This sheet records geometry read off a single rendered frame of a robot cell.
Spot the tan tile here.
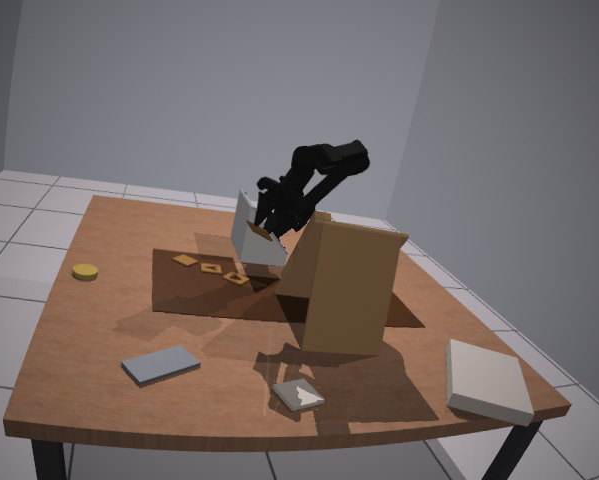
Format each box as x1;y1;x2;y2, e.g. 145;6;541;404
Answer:
173;255;198;266
246;220;273;242
222;272;249;285
200;263;222;274

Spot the yellow flat disc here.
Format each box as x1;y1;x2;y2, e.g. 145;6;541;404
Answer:
73;263;98;279

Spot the tan wooden board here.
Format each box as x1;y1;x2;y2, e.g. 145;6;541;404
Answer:
274;211;409;356

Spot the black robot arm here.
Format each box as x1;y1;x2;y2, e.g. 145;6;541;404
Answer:
283;140;370;232

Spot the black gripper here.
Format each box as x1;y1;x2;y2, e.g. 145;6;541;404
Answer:
254;175;305;234

